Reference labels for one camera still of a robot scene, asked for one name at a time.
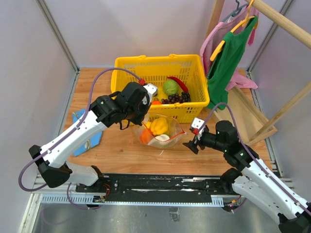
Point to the wooden clothes rack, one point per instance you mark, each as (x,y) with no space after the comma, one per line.
(259,127)

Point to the yellow bell pepper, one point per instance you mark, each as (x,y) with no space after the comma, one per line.
(159,126)

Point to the yellow plastic basket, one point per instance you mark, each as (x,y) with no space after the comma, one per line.
(187,68)

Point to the dark grape bunch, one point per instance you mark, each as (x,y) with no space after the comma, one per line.
(172,99)

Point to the grey hanger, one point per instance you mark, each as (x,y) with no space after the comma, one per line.
(235,12)

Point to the green tank top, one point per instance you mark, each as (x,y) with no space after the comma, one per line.
(226,62)

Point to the green cabbage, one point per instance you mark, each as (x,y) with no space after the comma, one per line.
(170,87)

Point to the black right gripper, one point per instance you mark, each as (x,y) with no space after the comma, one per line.
(192,145)

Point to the black grape bunch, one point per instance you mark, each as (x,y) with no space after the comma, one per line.
(185,97)

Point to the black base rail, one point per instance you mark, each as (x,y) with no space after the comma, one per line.
(160,189)

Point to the clear zip top bag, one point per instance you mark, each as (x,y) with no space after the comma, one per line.
(175,131)

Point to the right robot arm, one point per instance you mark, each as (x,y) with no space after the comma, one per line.
(251,178)

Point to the orange in basket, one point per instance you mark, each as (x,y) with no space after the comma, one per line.
(156,102)

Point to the orange fruit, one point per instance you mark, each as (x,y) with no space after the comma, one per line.
(146,136)

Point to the green sugar apple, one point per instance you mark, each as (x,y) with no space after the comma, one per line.
(165,144)

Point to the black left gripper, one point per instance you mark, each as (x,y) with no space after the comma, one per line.
(139,120)

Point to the red chili pepper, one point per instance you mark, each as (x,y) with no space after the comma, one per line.
(180,83)

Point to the pink shirt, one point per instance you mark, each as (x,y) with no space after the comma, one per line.
(212,41)

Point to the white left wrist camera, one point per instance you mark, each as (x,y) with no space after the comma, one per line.
(152,90)

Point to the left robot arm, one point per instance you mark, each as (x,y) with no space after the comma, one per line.
(51,158)

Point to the yellow hanger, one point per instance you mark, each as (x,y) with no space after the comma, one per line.
(242,23)

